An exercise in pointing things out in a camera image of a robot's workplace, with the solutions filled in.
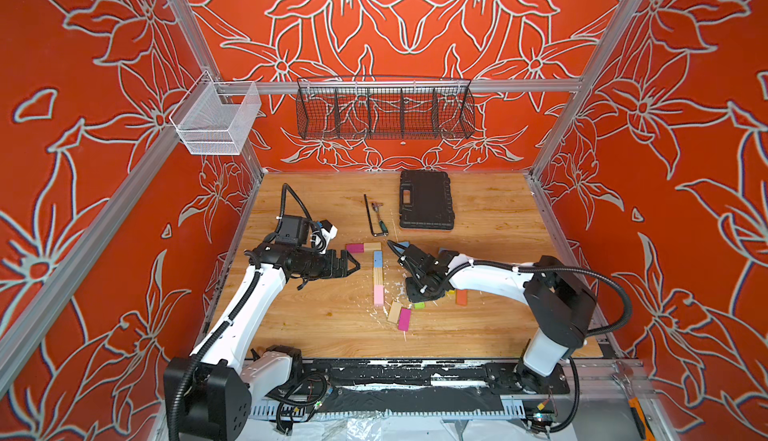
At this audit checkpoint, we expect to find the magenta block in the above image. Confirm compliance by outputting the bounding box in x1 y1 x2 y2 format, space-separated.
345 243 366 254
397 308 412 332

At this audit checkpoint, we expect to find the pink block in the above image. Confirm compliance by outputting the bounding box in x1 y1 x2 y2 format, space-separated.
373 284 385 307

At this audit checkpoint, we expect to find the black plastic tool case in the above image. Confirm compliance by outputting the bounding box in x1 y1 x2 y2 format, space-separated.
399 170 455 231

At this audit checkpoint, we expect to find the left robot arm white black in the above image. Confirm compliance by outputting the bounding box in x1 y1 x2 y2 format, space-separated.
163 208 360 440

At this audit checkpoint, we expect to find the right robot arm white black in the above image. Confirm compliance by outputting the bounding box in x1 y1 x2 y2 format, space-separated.
387 240 633 393

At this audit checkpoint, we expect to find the orange block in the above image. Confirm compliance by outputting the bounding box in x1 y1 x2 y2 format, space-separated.
455 290 468 306

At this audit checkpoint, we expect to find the black hex key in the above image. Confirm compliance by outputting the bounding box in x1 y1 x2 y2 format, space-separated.
363 193 388 237

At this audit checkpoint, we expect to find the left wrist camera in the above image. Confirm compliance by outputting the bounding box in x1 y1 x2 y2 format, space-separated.
310 220 338 254

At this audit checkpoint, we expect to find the green handled ratchet wrench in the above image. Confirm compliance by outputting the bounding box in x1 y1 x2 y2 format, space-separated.
371 202 389 237

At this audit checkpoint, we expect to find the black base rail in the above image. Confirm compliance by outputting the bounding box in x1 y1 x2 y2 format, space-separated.
303 358 571 396

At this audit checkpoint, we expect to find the black wire basket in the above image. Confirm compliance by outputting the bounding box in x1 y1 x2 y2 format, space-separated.
295 75 477 141

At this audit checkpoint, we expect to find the white wire basket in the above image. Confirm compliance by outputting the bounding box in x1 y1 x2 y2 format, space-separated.
170 71 262 156

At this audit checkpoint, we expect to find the orange handled tool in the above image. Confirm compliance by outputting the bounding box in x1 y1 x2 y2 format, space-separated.
628 397 656 441

